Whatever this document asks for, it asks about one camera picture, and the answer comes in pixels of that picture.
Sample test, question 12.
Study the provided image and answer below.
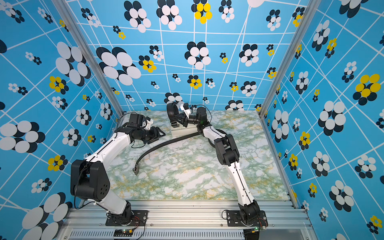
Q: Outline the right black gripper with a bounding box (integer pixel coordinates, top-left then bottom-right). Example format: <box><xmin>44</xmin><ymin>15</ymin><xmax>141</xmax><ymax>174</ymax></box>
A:
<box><xmin>173</xmin><ymin>113</ymin><xmax>202</xmax><ymax>129</ymax></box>

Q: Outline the long black leather belt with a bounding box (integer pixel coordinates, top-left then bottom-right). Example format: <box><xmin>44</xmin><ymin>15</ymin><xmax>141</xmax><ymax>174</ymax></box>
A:
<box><xmin>167</xmin><ymin>103</ymin><xmax>180</xmax><ymax>125</ymax></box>

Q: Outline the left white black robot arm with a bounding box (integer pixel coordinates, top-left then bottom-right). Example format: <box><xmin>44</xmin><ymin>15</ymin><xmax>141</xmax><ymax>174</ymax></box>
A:
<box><xmin>70</xmin><ymin>113</ymin><xmax>166</xmax><ymax>226</ymax></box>

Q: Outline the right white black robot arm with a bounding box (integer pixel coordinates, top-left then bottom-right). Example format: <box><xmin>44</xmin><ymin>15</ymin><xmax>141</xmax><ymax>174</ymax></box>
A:
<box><xmin>167</xmin><ymin>103</ymin><xmax>264</xmax><ymax>226</ymax></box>

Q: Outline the white compartment storage tray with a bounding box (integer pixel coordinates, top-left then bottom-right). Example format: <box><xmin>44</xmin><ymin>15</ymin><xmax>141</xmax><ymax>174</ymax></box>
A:
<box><xmin>171</xmin><ymin>124</ymin><xmax>198</xmax><ymax>137</ymax></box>

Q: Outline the left circuit board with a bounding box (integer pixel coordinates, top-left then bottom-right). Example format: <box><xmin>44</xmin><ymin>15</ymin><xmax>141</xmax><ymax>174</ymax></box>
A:
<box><xmin>114</xmin><ymin>229</ymin><xmax>134</xmax><ymax>238</ymax></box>

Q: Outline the circuit board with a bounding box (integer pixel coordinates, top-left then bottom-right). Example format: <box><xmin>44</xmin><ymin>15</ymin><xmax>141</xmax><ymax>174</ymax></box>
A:
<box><xmin>114</xmin><ymin>229</ymin><xmax>134</xmax><ymax>238</ymax></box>
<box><xmin>243</xmin><ymin>229</ymin><xmax>260</xmax><ymax>240</ymax></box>

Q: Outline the right circuit board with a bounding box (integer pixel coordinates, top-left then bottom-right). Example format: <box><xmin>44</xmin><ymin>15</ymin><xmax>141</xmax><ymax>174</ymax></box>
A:
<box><xmin>243</xmin><ymin>229</ymin><xmax>260</xmax><ymax>240</ymax></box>

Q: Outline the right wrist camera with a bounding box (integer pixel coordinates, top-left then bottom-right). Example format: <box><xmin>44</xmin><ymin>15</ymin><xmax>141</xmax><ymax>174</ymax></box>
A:
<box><xmin>181</xmin><ymin>103</ymin><xmax>191</xmax><ymax>119</ymax></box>

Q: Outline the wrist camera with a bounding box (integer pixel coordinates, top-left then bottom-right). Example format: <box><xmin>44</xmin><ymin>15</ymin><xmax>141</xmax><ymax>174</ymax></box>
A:
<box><xmin>181</xmin><ymin>103</ymin><xmax>191</xmax><ymax>119</ymax></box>
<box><xmin>144</xmin><ymin>117</ymin><xmax>154</xmax><ymax>129</ymax></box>

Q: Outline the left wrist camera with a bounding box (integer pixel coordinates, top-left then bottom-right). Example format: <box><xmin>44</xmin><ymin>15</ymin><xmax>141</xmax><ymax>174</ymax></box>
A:
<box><xmin>144</xmin><ymin>117</ymin><xmax>154</xmax><ymax>129</ymax></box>

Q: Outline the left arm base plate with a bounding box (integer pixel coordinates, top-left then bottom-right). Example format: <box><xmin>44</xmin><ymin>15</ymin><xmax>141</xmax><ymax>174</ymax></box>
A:
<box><xmin>105</xmin><ymin>210</ymin><xmax>149</xmax><ymax>227</ymax></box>

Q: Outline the aluminium front frame rail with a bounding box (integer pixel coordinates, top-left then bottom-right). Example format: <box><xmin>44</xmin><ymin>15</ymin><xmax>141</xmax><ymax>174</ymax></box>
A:
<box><xmin>57</xmin><ymin>200</ymin><xmax>318</xmax><ymax>240</ymax></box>

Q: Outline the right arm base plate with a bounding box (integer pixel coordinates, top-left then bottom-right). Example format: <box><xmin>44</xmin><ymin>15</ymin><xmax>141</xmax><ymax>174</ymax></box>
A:
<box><xmin>222</xmin><ymin>210</ymin><xmax>269</xmax><ymax>230</ymax></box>

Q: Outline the left aluminium corner post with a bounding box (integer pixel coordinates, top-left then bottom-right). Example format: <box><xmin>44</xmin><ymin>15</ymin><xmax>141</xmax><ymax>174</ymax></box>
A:
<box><xmin>53</xmin><ymin>1</ymin><xmax>124</xmax><ymax>117</ymax></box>

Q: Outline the aluminium corner post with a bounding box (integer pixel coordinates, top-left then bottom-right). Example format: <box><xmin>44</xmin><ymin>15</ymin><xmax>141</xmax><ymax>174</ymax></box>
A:
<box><xmin>53</xmin><ymin>1</ymin><xmax>124</xmax><ymax>117</ymax></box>
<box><xmin>260</xmin><ymin>0</ymin><xmax>321</xmax><ymax>118</ymax></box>

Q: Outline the right aluminium corner post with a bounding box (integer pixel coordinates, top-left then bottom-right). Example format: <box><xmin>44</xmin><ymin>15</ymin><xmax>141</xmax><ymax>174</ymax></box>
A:
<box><xmin>260</xmin><ymin>0</ymin><xmax>321</xmax><ymax>118</ymax></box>

